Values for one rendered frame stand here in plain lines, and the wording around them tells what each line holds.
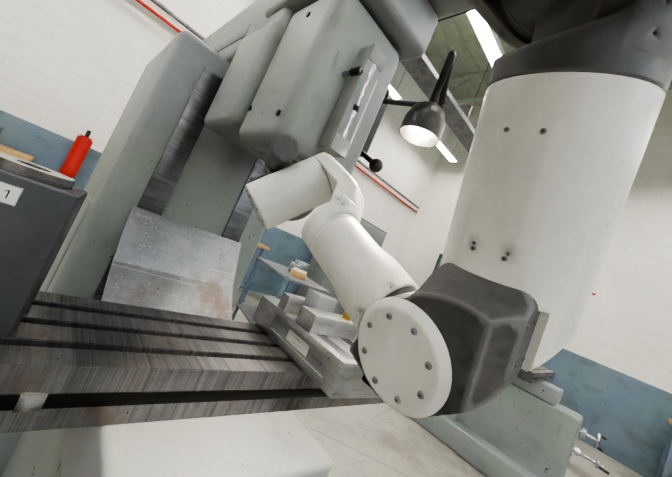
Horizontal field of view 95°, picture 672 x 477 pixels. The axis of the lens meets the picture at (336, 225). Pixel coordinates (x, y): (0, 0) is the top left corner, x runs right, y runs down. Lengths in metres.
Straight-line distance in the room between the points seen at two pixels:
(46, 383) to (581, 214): 0.54
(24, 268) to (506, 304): 0.51
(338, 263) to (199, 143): 0.73
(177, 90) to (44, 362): 0.68
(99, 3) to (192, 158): 4.14
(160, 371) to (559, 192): 0.51
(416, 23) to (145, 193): 0.75
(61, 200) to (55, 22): 4.45
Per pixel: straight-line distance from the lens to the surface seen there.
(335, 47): 0.63
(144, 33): 5.02
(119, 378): 0.54
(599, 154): 0.21
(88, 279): 0.99
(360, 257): 0.30
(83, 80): 4.81
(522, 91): 0.21
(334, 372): 0.64
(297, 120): 0.56
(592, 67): 0.21
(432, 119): 0.55
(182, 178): 0.96
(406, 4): 0.74
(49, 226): 0.52
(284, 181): 0.39
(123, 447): 0.55
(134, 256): 0.92
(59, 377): 0.52
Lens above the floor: 1.17
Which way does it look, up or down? 5 degrees up
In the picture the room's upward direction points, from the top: 23 degrees clockwise
